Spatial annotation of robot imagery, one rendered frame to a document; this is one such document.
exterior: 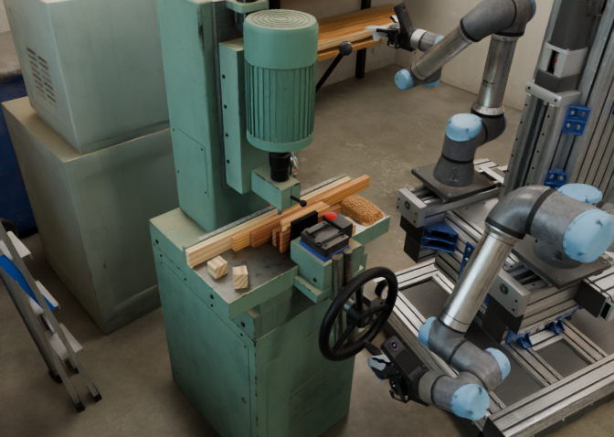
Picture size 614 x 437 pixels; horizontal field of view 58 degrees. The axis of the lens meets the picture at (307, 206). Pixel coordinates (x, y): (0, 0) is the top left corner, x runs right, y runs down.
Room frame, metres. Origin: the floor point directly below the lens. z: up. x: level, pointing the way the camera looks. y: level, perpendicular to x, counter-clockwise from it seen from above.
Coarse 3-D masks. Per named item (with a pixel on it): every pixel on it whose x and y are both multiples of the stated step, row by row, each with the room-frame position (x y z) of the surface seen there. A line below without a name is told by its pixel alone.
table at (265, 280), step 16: (384, 224) 1.39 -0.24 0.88; (368, 240) 1.34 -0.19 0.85; (224, 256) 1.18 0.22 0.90; (240, 256) 1.18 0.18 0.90; (256, 256) 1.18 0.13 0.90; (272, 256) 1.19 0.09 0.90; (288, 256) 1.19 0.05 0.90; (192, 272) 1.12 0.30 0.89; (256, 272) 1.12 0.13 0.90; (272, 272) 1.12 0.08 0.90; (288, 272) 1.13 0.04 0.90; (208, 288) 1.06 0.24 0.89; (224, 288) 1.05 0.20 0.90; (240, 288) 1.06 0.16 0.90; (256, 288) 1.06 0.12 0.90; (272, 288) 1.09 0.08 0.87; (304, 288) 1.11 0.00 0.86; (224, 304) 1.01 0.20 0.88; (240, 304) 1.02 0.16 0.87; (256, 304) 1.05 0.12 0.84
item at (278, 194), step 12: (264, 168) 1.37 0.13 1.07; (252, 180) 1.35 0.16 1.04; (264, 180) 1.31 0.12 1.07; (288, 180) 1.31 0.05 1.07; (264, 192) 1.31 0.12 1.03; (276, 192) 1.28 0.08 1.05; (288, 192) 1.28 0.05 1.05; (300, 192) 1.31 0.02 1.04; (276, 204) 1.27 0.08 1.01; (288, 204) 1.28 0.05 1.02
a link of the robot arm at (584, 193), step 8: (568, 184) 1.40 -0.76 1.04; (576, 184) 1.40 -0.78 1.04; (584, 184) 1.40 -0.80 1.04; (560, 192) 1.37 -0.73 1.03; (568, 192) 1.35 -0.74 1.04; (576, 192) 1.35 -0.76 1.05; (584, 192) 1.35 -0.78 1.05; (592, 192) 1.35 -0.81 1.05; (600, 192) 1.35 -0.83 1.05; (584, 200) 1.31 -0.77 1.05; (592, 200) 1.31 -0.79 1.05; (600, 200) 1.32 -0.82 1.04
